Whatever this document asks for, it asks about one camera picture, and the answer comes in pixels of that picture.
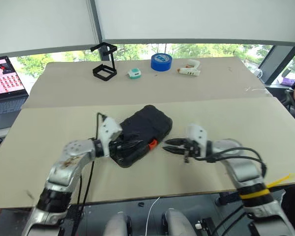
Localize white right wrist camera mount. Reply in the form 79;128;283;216
185;123;208;158

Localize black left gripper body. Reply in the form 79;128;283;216
109;139;129;158

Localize yellow zip tie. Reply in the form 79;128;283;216
239;173;295;200

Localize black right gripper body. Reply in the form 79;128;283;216
183;138;202;164

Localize white roller blind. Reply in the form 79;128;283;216
94;0;295;47
0;0;103;58

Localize grey rounded robot leg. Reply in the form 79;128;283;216
162;208;198;236
104;211;132;236

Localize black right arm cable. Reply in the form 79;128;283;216
195;147;267;236

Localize white glue gun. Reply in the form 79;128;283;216
176;59;202;77

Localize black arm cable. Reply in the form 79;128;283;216
195;147;267;236
72;112;107;236

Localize purple object on desk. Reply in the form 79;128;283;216
281;77;295;87

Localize open laptop computer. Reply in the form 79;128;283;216
0;56;30;131

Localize slanted dark window frame post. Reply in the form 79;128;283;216
257;42;295;86

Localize thin white cable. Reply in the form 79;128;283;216
146;196;162;236

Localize black wire frame stand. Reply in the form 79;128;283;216
89;42;118;82

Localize blue tape roll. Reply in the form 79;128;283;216
150;52;173;73

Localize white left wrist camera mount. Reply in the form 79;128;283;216
98;117;122;148

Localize small teal white tape measure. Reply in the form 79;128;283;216
127;68;143;81

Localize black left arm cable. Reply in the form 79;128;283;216
72;112;107;236

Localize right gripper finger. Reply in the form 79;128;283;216
161;146;186;155
165;138;187;146

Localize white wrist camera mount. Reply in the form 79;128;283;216
185;123;208;158
98;117;122;148

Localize black plastic tool case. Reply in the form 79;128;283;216
109;104;174;169

